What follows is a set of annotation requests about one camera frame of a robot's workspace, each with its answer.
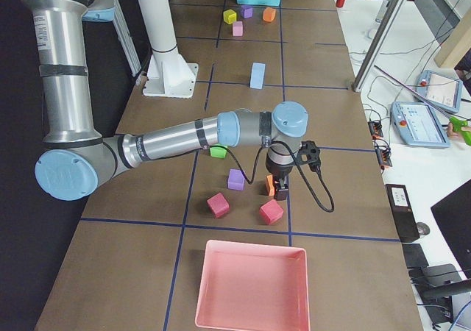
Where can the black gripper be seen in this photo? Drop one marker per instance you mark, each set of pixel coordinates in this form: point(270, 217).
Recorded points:
point(277, 171)

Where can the green handheld tool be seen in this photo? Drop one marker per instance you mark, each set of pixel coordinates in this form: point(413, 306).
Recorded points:
point(459, 130)

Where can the purple foam cube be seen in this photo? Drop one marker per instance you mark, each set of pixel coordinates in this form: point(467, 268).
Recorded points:
point(235, 180)
point(246, 11)

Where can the purple foam cube near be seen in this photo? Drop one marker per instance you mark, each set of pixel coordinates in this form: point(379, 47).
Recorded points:
point(235, 180)

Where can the orange foam cube near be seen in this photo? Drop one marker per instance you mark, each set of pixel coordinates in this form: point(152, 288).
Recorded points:
point(270, 185)

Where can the aluminium frame post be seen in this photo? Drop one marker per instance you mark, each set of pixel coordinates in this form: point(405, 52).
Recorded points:
point(392, 11)

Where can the orange foam cube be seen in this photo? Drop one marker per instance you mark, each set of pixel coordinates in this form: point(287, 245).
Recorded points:
point(270, 185)
point(269, 14)

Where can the far teach pendant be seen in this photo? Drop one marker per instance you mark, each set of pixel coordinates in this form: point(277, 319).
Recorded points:
point(441, 90)

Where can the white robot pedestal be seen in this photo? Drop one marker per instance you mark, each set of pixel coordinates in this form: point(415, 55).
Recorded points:
point(168, 75)

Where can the pink foam cube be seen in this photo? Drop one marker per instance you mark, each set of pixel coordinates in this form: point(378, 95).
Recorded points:
point(237, 29)

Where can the teach pendant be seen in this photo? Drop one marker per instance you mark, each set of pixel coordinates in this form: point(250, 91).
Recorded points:
point(441, 90)
point(417, 125)

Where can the light blue foam cube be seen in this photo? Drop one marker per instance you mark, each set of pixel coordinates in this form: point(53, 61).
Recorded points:
point(258, 69)
point(256, 81)

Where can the orange black connector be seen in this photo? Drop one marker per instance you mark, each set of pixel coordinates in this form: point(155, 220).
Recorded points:
point(383, 153)
point(375, 128)

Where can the black power box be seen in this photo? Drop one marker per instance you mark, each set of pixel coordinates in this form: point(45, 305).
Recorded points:
point(403, 216)

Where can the near teach pendant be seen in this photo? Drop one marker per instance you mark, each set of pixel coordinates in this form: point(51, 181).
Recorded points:
point(417, 125)

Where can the black monitor corner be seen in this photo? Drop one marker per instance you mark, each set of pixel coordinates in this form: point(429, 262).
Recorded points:
point(452, 215)

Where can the green foam cube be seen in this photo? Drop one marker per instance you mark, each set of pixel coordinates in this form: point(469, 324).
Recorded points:
point(218, 151)

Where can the orange black connector far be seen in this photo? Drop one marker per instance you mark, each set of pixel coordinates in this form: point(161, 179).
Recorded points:
point(375, 128)

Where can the orange black connector near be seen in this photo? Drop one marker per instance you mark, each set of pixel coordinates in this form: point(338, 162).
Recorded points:
point(383, 153)

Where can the orange foam cube far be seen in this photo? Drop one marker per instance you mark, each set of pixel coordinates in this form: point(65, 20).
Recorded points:
point(269, 14)

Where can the purple foam cube far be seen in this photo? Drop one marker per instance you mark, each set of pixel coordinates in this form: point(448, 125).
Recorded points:
point(246, 11)

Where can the pink plastic tray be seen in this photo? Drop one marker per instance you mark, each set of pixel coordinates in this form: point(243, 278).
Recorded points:
point(247, 286)

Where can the yellow foam cube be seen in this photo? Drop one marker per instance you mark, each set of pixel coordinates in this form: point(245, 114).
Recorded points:
point(229, 16)

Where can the dark red foam cube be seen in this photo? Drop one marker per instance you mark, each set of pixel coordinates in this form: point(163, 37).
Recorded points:
point(218, 205)

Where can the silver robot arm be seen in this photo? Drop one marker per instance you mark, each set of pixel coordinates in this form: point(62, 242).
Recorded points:
point(82, 147)

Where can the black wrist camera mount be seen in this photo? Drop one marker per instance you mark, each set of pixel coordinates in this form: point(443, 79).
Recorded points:
point(309, 154)

